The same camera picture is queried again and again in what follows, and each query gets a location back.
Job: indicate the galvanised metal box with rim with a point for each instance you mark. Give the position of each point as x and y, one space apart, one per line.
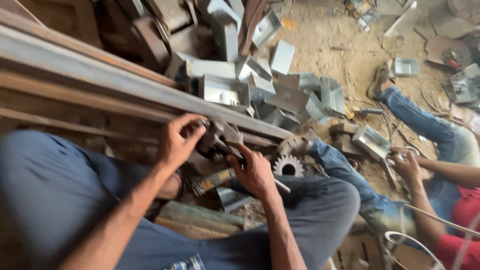
371 141

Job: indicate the small orange scrap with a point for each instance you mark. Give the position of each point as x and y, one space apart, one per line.
288 24

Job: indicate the brown stone block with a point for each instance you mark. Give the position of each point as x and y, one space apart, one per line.
343 129

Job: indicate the long grey steel beam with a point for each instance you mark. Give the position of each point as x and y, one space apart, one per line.
112 78

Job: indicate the grey-blue trousers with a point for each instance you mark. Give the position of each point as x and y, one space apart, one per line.
56 187

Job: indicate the small open galvanised box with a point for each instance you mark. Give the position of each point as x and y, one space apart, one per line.
407 67

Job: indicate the rusty metal hand tool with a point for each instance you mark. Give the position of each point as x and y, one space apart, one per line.
225 137

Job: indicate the heap of metal scrap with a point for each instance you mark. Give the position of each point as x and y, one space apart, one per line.
459 84

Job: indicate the bent grey metal sheet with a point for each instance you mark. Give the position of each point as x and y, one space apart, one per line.
405 20

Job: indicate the checked blue shirt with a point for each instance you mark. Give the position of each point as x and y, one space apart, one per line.
185 263

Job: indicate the person's left hand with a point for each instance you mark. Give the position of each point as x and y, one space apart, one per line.
172 144

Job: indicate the long rusty steel bar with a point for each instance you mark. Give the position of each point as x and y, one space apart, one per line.
75 95
75 45

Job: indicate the pile of galvanised metal boxes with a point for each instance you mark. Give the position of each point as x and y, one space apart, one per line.
225 90

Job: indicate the grey toothed gear wheel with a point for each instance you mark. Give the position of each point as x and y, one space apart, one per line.
280 161

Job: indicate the black bar with yellow print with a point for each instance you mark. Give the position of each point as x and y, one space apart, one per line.
213 180

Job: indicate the short grey metal rod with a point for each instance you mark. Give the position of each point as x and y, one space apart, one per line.
372 111

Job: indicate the person's right hand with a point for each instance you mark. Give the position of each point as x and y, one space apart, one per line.
255 176

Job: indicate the grey metal channel piece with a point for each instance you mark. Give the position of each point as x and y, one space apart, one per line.
234 198

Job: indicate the weathered wooden plank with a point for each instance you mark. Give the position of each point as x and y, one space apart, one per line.
198 221

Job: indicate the heap of rusty metal parts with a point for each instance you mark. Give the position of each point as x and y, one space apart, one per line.
150 41

